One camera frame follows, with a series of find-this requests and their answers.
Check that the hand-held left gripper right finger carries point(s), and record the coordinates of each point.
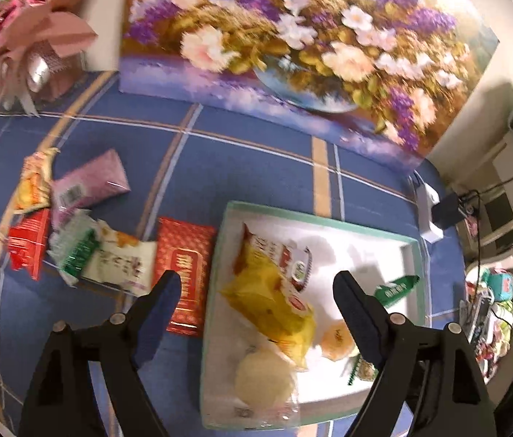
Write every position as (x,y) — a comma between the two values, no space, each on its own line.
(354,314)

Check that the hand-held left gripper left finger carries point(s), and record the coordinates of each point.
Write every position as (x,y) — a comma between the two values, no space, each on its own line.
(158,314)

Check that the orange round pastry packet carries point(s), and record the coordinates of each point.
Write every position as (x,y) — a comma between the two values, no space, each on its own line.
(336,339)

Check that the dark green snack packet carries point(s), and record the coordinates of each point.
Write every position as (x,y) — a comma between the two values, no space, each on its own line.
(395,289)

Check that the round green yellow snack packet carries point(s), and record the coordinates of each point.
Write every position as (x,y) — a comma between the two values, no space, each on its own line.
(363,368)

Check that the shallow teal cardboard box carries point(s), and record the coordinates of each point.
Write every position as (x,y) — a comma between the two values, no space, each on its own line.
(356,250)

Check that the red and white snack packet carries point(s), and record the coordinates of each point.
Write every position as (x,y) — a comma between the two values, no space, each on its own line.
(284,257)

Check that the clear white bun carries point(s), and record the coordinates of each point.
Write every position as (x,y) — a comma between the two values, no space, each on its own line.
(263,378)

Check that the orange cake roll packet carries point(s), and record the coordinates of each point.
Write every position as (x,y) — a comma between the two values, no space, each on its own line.
(33,186)

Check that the large red snack packet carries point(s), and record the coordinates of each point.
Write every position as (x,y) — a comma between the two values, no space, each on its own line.
(186,273)

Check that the cream white snack packet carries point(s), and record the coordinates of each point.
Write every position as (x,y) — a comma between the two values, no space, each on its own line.
(122,261)

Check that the green and white snack packet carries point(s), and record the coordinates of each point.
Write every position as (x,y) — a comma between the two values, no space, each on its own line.
(74,250)

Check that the white power strip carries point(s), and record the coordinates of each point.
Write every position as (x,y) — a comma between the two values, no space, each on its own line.
(422,195)

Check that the black charger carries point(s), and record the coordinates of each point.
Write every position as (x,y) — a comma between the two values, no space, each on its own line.
(448,211)

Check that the pink snack packet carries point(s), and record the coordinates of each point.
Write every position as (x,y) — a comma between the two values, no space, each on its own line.
(90,186)

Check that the small red snack packet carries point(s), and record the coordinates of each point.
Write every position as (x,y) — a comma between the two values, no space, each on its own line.
(29,248)

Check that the teal pouch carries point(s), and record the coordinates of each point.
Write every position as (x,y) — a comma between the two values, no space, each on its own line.
(502,282)

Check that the blue plaid tablecloth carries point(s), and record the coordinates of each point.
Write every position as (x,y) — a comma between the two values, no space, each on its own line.
(261,168)

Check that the white shelf unit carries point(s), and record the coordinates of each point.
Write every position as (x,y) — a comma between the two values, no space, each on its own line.
(511,154)

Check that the flower painting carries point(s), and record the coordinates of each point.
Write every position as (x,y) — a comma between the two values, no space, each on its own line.
(284,54)

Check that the pink flower bouquet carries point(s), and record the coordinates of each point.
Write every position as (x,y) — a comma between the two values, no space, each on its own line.
(19,32)

